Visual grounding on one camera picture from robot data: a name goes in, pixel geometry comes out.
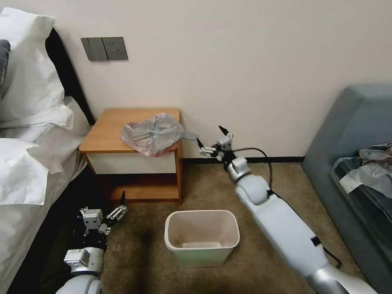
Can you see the grey wall socket panel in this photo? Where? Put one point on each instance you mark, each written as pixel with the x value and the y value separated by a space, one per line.
pixel 117 48

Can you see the white bed sheet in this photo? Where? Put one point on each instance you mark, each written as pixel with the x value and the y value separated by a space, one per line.
pixel 61 144

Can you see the white bedside table drawer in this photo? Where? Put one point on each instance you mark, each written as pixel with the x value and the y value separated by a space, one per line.
pixel 122 162

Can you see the large white pillow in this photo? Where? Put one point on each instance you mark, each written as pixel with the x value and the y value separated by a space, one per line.
pixel 27 76

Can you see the cream plastic trash can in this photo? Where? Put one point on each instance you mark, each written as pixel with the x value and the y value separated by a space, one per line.
pixel 199 255

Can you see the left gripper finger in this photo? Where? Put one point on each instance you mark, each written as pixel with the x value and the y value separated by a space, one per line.
pixel 118 214
pixel 83 211

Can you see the white folded duvet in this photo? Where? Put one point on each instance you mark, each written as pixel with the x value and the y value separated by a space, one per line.
pixel 21 171

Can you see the black bed headboard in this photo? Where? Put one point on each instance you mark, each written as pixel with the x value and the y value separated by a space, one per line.
pixel 65 76

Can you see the black wall baseboard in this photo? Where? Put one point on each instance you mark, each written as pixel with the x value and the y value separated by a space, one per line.
pixel 275 159

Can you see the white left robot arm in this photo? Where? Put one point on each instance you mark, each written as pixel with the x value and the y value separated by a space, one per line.
pixel 82 283

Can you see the grey knitted pillow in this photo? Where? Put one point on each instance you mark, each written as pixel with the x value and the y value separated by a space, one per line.
pixel 3 61

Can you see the grey-blue sofa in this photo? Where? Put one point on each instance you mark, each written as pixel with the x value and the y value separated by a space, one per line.
pixel 337 137

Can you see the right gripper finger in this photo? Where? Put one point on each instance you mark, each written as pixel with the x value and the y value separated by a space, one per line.
pixel 224 130
pixel 207 150

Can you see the dark grey cloth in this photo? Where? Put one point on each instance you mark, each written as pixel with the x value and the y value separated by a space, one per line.
pixel 376 199

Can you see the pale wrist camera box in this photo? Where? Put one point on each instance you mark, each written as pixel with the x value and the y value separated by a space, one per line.
pixel 92 219
pixel 225 142

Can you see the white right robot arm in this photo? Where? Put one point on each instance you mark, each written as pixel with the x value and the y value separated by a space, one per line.
pixel 275 214

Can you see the grey pink crumpled bag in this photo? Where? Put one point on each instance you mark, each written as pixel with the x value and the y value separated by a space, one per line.
pixel 378 153

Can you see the wooden bedside table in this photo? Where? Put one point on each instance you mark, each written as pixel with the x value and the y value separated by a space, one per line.
pixel 104 131

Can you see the grey wall switch panel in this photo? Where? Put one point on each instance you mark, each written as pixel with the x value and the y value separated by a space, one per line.
pixel 92 48

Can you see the clear crumpled plastic bag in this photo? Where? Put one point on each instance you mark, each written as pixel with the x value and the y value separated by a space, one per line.
pixel 364 176

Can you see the translucent grey garbage bag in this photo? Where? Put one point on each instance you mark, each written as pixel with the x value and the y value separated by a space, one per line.
pixel 153 131

